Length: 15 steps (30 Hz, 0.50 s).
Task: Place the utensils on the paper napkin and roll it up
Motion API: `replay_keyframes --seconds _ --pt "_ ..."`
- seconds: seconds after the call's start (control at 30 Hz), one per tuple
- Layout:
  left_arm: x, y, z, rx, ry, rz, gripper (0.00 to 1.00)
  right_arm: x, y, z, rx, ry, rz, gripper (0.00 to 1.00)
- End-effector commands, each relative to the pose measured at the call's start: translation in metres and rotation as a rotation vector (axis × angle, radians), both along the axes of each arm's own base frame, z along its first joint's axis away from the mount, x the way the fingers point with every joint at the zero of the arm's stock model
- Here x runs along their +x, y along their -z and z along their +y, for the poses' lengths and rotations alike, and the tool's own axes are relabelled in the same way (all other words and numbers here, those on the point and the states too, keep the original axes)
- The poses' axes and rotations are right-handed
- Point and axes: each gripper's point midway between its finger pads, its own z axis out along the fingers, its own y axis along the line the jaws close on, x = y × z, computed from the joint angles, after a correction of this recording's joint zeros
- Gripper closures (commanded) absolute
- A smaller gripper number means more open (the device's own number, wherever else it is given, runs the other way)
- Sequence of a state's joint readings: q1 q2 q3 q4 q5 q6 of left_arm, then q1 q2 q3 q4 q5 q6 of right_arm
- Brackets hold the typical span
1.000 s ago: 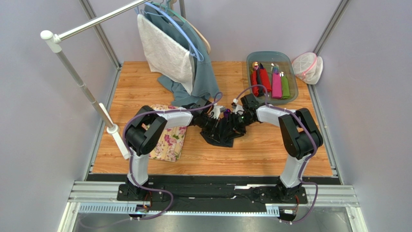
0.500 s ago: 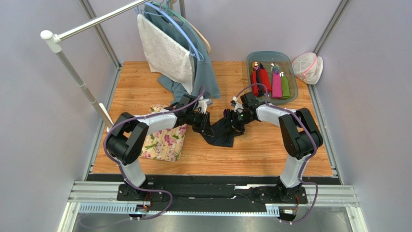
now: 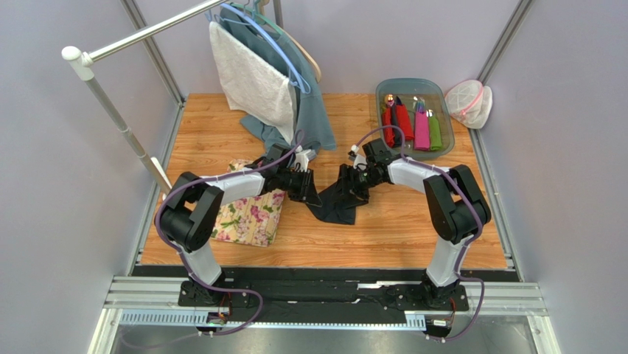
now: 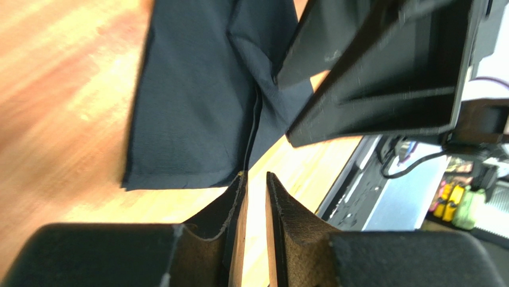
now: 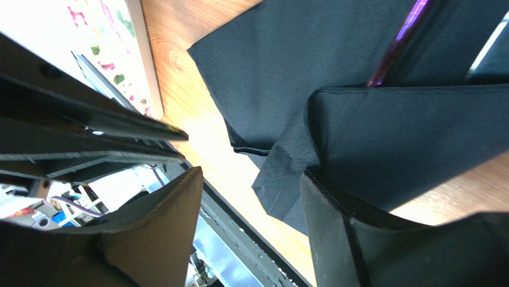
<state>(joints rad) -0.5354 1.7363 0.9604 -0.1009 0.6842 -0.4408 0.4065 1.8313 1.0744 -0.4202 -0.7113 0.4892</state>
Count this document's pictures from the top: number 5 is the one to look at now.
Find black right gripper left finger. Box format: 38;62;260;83
1;167;204;286

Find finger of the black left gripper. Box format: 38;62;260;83
1;141;185;179
1;34;189;141

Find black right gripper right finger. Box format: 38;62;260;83
300;170;508;286

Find purple metallic spoon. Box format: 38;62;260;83
366;0;435;87

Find black paper napkin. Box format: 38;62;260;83
188;1;508;233

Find silver table knife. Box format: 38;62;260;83
465;13;508;84

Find floral tray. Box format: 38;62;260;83
1;1;164;120

